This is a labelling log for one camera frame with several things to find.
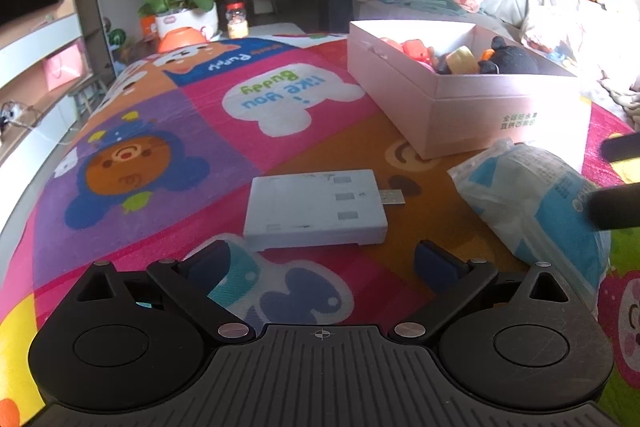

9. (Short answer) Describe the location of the red lid snack jar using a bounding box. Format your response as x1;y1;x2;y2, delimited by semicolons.
226;2;250;39

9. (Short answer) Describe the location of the pink paper bag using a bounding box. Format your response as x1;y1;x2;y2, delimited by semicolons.
43;42;88;91

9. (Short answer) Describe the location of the yellow toy block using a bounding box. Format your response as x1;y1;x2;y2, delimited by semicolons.
445;46;480;75

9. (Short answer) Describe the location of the orange round toy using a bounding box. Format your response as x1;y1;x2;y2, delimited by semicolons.
157;27;208;53

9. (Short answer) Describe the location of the white TV cabinet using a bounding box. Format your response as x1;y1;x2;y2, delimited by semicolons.
0;11;120;238

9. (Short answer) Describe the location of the colourful cartoon play mat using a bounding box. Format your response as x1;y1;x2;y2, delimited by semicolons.
1;35;639;426

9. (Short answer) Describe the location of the grey sofa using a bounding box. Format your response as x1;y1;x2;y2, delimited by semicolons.
352;0;639;128

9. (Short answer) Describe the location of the black plush bird toy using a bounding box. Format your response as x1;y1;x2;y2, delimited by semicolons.
478;36;539;75

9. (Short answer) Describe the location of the pink cardboard box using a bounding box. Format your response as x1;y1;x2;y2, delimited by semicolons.
347;20;591;169

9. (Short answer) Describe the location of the red plastic toy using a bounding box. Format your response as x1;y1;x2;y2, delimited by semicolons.
382;38;434;66

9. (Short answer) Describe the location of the white device box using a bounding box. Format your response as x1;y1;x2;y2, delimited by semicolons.
243;169;405;251

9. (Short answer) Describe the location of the blue white mask packet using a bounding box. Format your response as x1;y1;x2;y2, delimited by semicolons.
448;139;611;310

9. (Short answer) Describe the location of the white teal patterned pouch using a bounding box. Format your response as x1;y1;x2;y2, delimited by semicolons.
186;233;355;332

